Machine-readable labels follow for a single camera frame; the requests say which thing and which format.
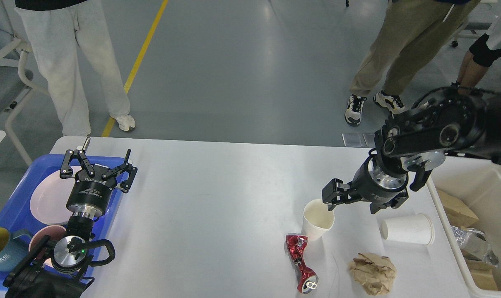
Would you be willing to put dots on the white plastic bin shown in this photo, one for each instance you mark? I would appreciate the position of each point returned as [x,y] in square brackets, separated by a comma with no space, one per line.
[478,184]

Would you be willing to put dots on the white paper cup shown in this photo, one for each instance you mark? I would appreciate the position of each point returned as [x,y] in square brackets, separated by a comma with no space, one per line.
[417,229]
[316,220]

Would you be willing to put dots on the brown paper bag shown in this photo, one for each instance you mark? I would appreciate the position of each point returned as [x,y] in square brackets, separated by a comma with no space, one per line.
[462,216]

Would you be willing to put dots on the white paper cup lying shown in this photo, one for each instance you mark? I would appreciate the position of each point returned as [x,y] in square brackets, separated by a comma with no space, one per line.
[417,229]

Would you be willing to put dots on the crushed red can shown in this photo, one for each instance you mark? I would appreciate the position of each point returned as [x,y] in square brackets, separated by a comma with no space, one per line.
[308,279]

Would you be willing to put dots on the white office chair right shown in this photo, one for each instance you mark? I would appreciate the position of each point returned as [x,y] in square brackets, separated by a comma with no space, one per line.
[469,30]

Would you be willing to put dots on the floor outlet plates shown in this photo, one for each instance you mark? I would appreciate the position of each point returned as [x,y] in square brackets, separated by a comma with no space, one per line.
[358,140]

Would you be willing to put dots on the crumpled brown paper ball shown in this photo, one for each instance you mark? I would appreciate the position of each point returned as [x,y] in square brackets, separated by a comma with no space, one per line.
[376,274]

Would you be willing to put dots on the person in khaki trousers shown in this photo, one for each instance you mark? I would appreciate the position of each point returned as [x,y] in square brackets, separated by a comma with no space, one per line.
[412,33]

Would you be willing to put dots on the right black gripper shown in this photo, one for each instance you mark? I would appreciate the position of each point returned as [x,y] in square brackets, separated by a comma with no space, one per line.
[370,184]

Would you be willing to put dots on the blue plastic tray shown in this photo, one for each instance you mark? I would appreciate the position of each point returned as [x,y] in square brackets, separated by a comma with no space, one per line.
[16,214]

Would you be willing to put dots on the person in white trousers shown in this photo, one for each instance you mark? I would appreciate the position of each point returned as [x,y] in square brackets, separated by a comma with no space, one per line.
[56,30]

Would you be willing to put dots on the person in black shorts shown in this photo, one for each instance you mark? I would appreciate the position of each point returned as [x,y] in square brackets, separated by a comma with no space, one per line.
[479,58]

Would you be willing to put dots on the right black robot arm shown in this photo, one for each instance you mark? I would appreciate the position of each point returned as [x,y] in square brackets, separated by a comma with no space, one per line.
[411,144]

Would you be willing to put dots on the pink plate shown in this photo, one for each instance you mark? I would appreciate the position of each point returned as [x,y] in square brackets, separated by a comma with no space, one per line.
[49,199]

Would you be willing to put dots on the teal mug yellow inside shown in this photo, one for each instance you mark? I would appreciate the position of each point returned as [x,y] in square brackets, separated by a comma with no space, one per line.
[12,248]

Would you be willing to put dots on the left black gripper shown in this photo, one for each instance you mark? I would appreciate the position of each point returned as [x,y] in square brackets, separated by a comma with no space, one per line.
[91,194]

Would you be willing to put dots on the grey office chair left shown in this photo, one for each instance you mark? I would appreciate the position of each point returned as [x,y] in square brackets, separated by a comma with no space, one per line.
[16,82]

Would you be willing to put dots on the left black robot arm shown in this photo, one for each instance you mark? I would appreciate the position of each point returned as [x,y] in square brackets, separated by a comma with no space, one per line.
[57,268]

